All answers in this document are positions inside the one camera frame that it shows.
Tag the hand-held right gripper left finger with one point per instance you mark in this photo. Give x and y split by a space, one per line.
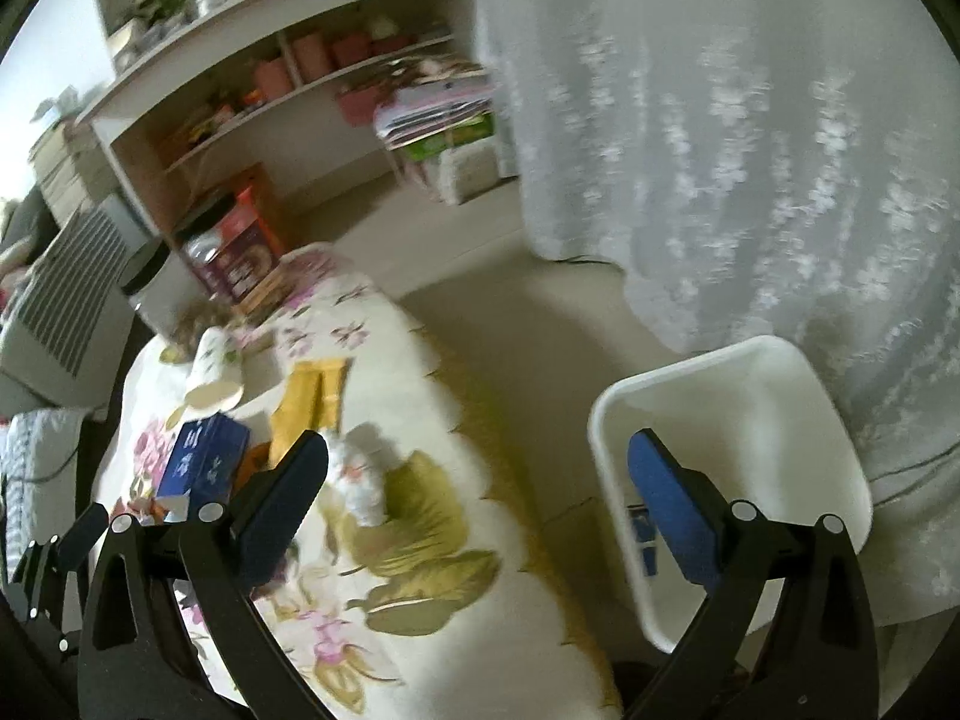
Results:
283 499

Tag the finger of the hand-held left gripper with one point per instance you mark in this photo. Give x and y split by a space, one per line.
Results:
82 532

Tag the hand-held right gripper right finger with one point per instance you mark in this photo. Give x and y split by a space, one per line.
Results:
671 502

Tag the orange snack item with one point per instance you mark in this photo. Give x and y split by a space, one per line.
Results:
255 465

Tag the white packet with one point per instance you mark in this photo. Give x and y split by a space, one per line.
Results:
364 469

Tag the blue cardboard box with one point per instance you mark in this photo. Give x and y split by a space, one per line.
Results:
204 457

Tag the white plastic bin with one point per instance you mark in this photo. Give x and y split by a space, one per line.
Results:
750 420

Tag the white quilted cushion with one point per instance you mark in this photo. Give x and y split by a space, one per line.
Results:
34 480

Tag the yellow foil packet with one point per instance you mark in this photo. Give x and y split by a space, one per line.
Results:
307 405

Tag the floral paper cup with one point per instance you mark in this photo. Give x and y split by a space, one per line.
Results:
214 371

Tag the brown flat packet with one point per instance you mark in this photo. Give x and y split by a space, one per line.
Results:
266 292

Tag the clear jar with black lid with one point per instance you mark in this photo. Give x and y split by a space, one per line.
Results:
161 289

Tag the purple label jar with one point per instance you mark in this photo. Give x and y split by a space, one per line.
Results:
229 255

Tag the orange cardboard box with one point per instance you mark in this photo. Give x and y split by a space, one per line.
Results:
259 202

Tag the white lace curtain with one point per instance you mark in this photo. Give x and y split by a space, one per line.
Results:
712 150

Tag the stack of books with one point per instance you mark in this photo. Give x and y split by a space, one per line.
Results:
67 165

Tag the white fluffy bag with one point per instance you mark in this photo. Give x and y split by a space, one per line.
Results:
469 172

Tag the pink basket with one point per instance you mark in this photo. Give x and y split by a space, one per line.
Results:
364 105

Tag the stack of folded cloths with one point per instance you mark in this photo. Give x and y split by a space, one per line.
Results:
431 109

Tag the short pink canister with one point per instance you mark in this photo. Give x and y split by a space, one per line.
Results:
271 79

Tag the tall pink canister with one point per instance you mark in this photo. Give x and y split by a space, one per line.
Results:
311 56

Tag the pink flower pot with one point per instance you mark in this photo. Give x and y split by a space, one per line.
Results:
349 51

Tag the small potted plant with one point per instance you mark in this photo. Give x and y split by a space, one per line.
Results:
161 4

